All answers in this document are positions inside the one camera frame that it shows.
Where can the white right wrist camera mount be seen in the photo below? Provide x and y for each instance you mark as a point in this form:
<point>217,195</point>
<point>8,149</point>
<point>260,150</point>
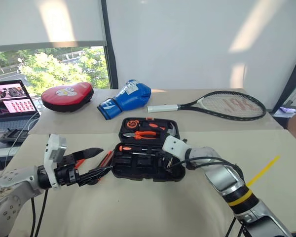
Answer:
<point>175,145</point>

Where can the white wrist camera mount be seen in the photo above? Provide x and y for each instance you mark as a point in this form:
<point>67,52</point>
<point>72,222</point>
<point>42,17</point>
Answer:
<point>54,148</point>
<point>175,145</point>

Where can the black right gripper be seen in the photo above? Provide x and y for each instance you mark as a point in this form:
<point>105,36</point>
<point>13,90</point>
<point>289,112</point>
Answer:
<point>164,160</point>

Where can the black tennis racket white grip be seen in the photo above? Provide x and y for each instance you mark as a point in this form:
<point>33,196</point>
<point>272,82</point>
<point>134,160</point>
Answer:
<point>236,106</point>

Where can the blue boxing glove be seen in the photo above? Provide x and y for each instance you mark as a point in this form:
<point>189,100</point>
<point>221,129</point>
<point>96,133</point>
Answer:
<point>128,98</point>

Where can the black plastic tool case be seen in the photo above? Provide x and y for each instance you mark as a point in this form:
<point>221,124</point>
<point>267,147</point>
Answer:
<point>148,168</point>

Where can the red punch pad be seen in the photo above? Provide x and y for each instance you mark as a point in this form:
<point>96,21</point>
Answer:
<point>66,96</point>

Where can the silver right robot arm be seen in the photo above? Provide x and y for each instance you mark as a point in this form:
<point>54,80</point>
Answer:
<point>227,177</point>

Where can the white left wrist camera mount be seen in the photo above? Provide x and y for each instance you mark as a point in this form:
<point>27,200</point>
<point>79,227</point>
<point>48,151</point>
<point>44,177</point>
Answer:
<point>54,148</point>

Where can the orange black tape measure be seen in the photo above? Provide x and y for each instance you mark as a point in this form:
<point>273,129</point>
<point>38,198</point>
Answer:
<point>132,123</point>

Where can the dark slanted frame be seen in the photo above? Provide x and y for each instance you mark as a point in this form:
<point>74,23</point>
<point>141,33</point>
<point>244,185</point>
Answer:
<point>289,81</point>

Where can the black window frame post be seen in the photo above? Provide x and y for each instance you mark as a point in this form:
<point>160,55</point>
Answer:
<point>109,44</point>

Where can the yellow tape strip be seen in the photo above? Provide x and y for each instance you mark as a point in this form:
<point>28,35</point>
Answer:
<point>264,170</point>

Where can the white roller blind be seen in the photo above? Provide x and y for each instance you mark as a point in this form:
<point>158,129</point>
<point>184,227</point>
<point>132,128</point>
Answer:
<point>47,22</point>

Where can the black handheld controller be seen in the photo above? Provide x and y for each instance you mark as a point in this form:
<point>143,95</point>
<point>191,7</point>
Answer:
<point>13,135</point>

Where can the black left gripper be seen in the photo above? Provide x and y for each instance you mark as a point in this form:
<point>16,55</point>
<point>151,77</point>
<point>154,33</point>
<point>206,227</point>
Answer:
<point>66,172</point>

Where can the open laptop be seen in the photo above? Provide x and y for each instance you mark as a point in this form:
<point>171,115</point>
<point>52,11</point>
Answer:
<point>10,103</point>

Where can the steel claw hammer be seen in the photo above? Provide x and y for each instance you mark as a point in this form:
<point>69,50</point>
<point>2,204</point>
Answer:
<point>173,128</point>

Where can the orange black screwdriver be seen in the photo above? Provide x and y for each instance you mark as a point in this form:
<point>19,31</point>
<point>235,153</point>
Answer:
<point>106,159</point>

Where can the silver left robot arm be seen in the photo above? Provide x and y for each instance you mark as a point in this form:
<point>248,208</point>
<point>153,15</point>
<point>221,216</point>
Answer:
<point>12,187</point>

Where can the orange utility knife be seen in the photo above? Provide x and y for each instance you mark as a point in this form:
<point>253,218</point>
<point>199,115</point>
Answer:
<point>155,126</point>

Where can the purple white cloth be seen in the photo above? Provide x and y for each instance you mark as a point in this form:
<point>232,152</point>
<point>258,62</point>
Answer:
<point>287,109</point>

